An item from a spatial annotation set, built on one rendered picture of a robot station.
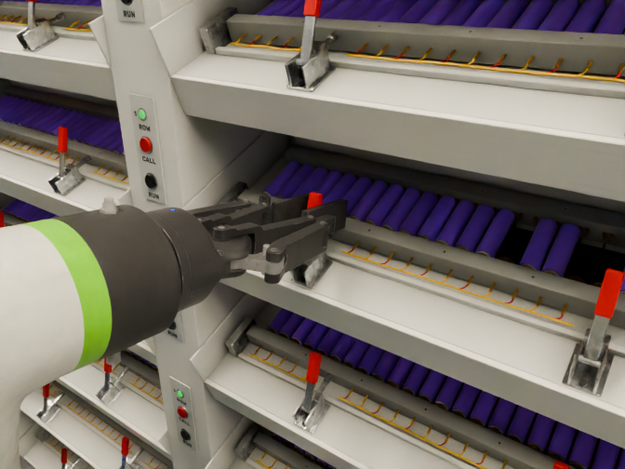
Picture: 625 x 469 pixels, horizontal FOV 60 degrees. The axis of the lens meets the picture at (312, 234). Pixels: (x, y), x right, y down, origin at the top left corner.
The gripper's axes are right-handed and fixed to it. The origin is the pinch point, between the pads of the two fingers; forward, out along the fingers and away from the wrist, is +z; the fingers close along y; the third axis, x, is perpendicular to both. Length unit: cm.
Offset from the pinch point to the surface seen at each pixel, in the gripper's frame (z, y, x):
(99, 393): 5, -44, -44
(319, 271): 0.9, 1.1, -5.9
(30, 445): 13, -86, -83
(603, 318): -0.2, 26.9, -1.4
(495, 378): -0.6, 20.5, -9.2
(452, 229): 7.9, 11.8, -0.1
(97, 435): 12, -56, -63
